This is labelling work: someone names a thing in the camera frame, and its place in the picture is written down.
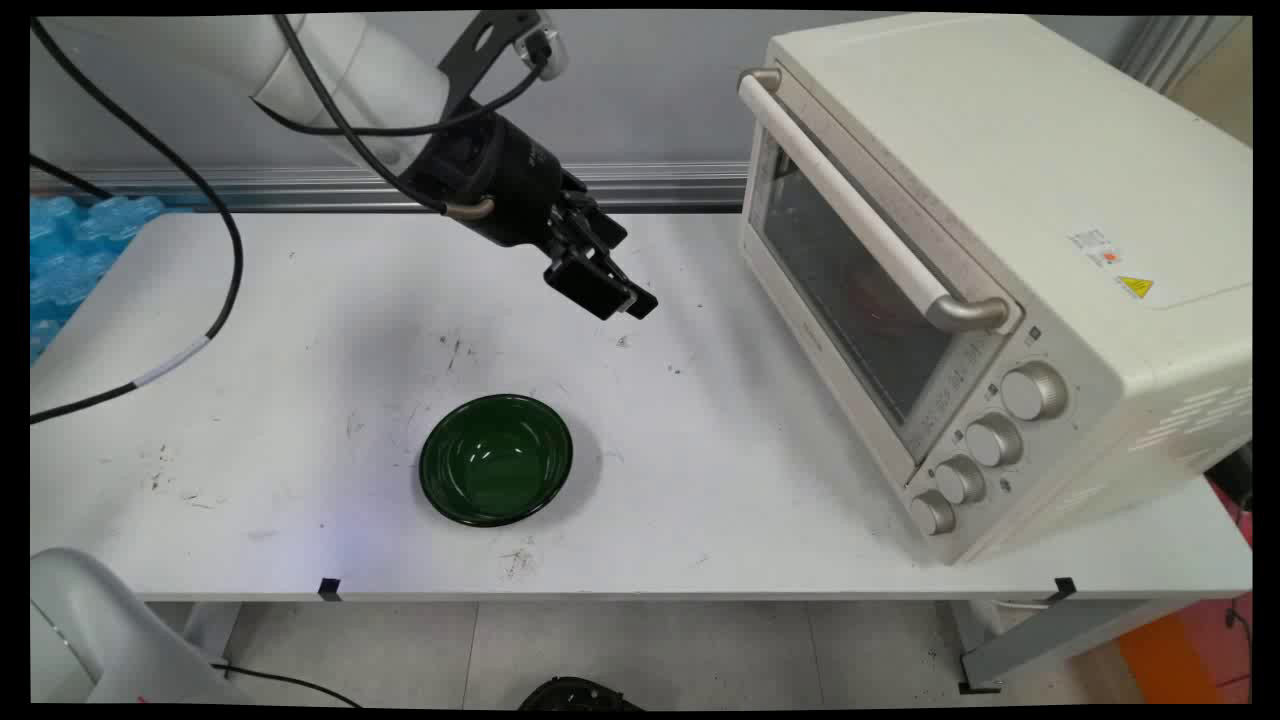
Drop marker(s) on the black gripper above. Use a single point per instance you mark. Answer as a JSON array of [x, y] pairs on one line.
[[490, 180]]

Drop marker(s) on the grey table leg frame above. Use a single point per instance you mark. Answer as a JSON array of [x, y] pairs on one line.
[[1060, 635]]

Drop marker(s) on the black round floor object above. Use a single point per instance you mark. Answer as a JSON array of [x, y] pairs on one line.
[[580, 695]]

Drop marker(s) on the white label sticker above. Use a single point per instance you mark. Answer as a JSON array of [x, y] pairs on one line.
[[1095, 246]]

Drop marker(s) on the black tape marker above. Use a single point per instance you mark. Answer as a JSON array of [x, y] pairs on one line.
[[1065, 588], [330, 589]]

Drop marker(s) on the white toaster oven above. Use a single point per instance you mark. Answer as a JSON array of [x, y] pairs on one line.
[[1050, 150]]

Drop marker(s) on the blue wrapped bottle pack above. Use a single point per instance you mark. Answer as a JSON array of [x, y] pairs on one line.
[[70, 260]]

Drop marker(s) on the aluminium wall rail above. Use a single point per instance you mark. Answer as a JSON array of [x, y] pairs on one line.
[[300, 185]]

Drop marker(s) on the large silver oven knob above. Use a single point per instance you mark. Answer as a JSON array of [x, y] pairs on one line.
[[1032, 391]]

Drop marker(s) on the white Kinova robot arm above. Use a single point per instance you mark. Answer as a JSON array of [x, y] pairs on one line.
[[350, 60]]

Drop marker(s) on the dark green bowl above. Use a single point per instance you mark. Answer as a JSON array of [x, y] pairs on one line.
[[495, 462]]

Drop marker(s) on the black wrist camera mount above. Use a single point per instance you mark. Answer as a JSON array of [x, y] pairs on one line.
[[480, 55]]

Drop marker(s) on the orange floor object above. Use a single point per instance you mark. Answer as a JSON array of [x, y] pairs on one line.
[[1165, 660]]

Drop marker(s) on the yellow warning sticker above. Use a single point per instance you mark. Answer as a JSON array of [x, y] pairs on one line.
[[1135, 287]]

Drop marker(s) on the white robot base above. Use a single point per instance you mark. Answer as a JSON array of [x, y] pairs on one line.
[[90, 640]]

